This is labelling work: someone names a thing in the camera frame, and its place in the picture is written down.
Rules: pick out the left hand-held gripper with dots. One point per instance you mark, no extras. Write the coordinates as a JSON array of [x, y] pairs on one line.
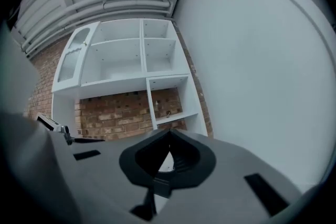
[[51, 124]]

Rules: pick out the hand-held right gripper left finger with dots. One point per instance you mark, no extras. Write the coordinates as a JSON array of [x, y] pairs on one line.
[[105, 178]]

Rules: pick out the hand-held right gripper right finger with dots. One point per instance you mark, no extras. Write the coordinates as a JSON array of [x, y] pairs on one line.
[[231, 154]]

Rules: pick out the white shelf cabinet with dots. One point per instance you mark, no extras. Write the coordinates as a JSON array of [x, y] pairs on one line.
[[118, 60]]

